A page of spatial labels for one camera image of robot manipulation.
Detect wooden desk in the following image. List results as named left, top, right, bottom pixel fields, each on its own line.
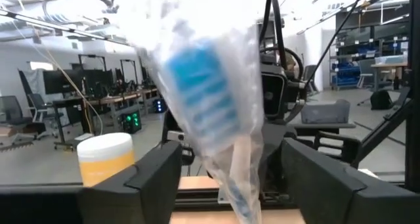
left=370, top=62, right=410, bottom=90

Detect black backpack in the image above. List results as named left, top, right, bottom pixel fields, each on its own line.
left=369, top=89, right=394, bottom=111

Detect grey storage bin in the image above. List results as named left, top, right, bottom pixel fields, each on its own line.
left=300, top=99, right=351, bottom=125

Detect blue toothbrush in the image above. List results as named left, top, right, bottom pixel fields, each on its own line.
left=129, top=0, right=266, bottom=224

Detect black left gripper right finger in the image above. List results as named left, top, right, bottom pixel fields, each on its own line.
left=281, top=138, right=420, bottom=224

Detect yellow hanging cable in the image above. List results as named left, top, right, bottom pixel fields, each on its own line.
left=31, top=26, right=104, bottom=136

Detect computer tower blue lights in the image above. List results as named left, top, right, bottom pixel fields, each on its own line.
left=152, top=98, right=167, bottom=114

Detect grey office chair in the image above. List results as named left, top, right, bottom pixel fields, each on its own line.
left=0, top=95, right=34, bottom=143

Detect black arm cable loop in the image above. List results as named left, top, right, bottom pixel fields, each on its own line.
left=258, top=0, right=305, bottom=82

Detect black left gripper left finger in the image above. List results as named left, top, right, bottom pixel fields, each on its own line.
left=0, top=140, right=183, bottom=224

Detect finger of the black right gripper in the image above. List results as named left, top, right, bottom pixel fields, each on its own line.
left=163, top=108, right=185, bottom=143
left=261, top=64, right=290, bottom=120

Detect black desk monitor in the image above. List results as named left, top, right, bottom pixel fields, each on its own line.
left=42, top=68, right=83, bottom=95

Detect long wooden workbench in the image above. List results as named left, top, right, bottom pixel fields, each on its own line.
left=52, top=87, right=161, bottom=152

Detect white frame office chair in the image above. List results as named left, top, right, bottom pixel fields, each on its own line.
left=28, top=92, right=65, bottom=140

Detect metal shelf with blue bins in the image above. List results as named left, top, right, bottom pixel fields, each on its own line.
left=329, top=12, right=411, bottom=91

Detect computer tower green lights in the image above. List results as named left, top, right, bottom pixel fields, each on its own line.
left=120, top=109, right=143, bottom=135

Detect yellow wipes canister white lid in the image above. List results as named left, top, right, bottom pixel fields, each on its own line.
left=77, top=132, right=136, bottom=188

